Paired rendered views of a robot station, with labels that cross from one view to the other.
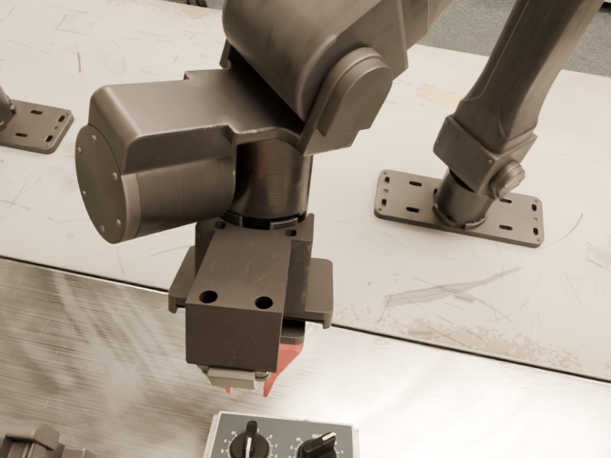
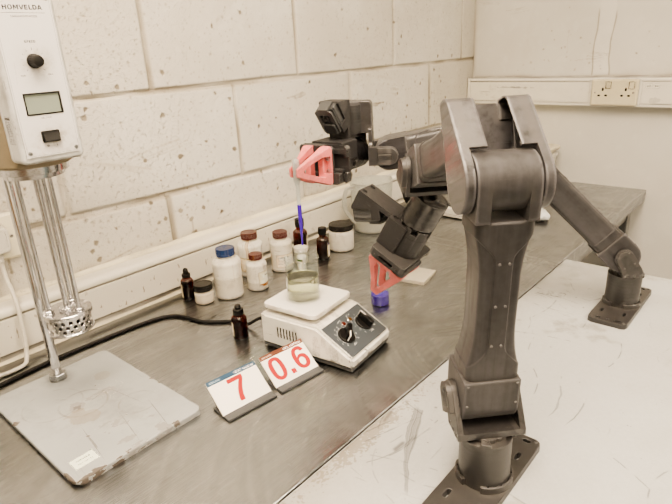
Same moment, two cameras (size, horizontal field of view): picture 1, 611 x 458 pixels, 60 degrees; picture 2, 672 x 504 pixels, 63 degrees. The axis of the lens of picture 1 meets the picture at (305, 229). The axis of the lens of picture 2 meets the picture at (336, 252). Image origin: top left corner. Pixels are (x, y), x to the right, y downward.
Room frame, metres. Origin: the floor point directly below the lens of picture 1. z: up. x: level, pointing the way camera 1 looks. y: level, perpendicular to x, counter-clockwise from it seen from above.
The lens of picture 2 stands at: (0.56, -0.72, 1.42)
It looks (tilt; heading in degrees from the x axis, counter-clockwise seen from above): 20 degrees down; 126
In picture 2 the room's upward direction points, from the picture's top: 3 degrees counter-clockwise
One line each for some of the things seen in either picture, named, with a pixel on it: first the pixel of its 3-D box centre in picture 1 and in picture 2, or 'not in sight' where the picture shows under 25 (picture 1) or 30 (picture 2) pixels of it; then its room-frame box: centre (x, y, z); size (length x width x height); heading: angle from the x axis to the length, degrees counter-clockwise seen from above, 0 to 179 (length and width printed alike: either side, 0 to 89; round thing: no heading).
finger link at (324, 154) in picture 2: not in sight; (307, 167); (-0.03, 0.03, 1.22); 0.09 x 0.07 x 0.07; 90
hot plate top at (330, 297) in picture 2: not in sight; (307, 298); (-0.02, 0.00, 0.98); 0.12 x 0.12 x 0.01; 0
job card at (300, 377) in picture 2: not in sight; (291, 364); (0.03, -0.12, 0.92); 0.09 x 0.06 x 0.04; 77
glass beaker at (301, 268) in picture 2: not in sight; (303, 277); (-0.03, 0.00, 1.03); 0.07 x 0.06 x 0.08; 89
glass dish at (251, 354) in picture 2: not in sight; (253, 360); (-0.05, -0.13, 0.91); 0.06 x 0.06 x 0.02
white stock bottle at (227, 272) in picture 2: not in sight; (227, 271); (-0.31, 0.07, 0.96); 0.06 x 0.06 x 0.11
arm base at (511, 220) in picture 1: (467, 190); (484, 454); (0.38, -0.18, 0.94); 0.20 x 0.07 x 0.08; 84
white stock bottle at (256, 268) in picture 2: not in sight; (256, 270); (-0.27, 0.13, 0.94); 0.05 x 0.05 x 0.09
